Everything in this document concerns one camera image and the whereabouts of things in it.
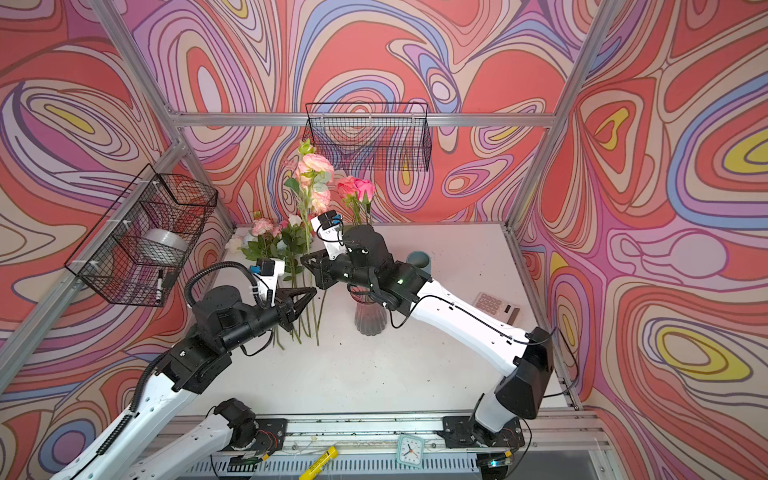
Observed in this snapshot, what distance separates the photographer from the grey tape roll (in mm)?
703

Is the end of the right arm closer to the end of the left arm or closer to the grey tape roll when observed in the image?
the end of the left arm

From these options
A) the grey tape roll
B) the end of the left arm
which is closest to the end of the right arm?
the end of the left arm
